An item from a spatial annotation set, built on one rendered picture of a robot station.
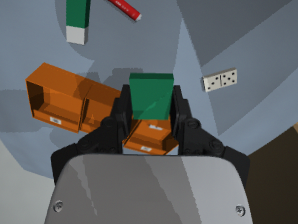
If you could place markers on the white domino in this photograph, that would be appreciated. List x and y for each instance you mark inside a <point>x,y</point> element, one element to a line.
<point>220,79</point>

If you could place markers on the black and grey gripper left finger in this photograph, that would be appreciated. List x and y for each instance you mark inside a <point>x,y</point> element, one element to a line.
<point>105,139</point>

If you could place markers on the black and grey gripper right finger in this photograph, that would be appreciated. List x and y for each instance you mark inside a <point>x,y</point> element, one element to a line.
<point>192,138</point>

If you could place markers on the orange three-compartment tray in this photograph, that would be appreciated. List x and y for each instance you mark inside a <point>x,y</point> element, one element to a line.
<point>65,112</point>

